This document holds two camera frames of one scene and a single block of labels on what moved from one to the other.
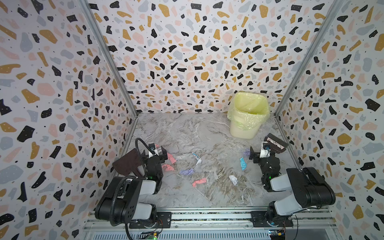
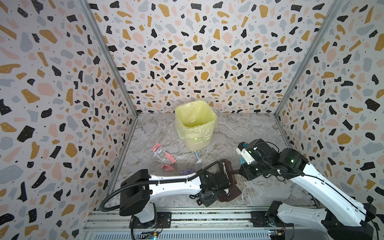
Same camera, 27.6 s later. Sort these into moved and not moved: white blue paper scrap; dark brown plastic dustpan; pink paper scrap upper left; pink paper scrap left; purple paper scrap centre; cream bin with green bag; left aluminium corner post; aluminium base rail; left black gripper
Moved: dark brown plastic dustpan; cream bin with green bag; left black gripper
Not moved: left aluminium corner post; aluminium base rail; white blue paper scrap; purple paper scrap centre; pink paper scrap upper left; pink paper scrap left
